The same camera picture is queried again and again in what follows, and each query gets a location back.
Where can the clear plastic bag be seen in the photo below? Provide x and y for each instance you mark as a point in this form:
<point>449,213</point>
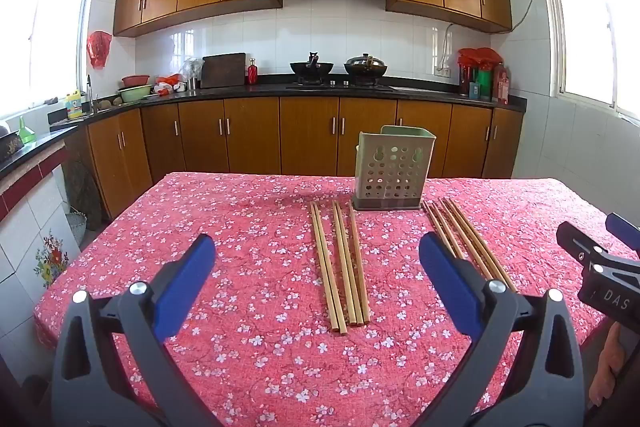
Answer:
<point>192,67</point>

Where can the tall red bottle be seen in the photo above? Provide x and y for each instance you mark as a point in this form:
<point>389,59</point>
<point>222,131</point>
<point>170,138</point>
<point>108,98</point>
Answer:
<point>501,84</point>

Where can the steel cup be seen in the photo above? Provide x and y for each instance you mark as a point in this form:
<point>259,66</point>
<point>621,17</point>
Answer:
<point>193,84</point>

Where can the black wok with lid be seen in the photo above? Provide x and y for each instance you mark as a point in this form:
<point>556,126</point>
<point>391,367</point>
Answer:
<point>365,66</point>

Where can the black gas stove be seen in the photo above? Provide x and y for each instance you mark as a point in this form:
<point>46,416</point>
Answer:
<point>340,83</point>

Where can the green funnel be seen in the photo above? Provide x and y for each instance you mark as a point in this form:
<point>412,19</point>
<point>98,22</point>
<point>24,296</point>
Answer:
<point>26,133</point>

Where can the dark woven sack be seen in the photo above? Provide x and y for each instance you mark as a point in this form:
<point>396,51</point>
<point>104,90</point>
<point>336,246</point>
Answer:
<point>82,194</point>

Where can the metal faucet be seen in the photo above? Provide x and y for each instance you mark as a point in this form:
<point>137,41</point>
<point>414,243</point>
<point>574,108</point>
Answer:
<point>90,94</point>

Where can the red basin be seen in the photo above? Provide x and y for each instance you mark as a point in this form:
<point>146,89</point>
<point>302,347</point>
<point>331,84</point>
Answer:
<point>135,80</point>

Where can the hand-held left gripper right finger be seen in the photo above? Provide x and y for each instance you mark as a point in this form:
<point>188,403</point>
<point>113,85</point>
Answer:
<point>450,277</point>

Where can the green basin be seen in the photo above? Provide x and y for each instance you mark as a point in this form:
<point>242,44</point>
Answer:
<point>134,93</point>

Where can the green perforated utensil holder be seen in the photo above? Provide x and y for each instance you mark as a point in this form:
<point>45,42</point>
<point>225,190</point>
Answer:
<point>390,167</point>

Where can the bowls with red bag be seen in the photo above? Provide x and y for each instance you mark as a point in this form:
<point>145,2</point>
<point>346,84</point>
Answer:
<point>169,84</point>

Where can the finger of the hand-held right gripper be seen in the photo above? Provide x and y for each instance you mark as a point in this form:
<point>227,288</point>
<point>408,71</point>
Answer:
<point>625,229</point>
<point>575,242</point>

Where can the red floral tablecloth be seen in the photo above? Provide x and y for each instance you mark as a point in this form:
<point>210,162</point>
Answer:
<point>250,257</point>

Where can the window beside wall socket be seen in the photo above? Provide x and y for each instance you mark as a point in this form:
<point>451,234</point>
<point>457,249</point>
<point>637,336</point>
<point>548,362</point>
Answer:
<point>590,22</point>

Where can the black kitchen countertop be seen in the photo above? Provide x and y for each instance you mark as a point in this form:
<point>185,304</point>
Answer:
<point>240,91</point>

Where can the window beside sink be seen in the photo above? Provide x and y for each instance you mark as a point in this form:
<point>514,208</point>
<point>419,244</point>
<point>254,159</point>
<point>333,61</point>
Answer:
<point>45,37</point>

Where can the yellow detergent bottle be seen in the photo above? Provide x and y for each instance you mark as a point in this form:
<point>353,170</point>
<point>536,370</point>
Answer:
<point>74,107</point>

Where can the white basket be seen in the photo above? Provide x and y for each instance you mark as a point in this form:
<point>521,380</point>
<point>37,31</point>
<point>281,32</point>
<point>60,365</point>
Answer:
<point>76,227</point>

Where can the red plastic bag on wall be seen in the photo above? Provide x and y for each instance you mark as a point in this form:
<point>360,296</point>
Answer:
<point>99,49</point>

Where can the person's right hand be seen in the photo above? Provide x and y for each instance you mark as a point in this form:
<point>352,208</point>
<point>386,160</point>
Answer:
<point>607,367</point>

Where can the wooden base cabinet unit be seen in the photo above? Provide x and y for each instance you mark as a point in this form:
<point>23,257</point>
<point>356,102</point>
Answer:
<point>250,132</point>

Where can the red glass bottle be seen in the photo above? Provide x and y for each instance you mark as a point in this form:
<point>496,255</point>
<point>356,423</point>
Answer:
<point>252,73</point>

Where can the dark wooden cutting board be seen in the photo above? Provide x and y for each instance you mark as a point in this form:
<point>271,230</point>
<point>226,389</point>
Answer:
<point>223,71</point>

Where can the white wall socket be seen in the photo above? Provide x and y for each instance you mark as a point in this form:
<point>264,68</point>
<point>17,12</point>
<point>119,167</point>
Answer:
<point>443,71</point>

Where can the green canister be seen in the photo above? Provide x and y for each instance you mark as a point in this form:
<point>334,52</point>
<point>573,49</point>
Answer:
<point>483,84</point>

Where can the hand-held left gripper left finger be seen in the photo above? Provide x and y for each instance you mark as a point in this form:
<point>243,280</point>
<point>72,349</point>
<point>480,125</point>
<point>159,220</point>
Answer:
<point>185,277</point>

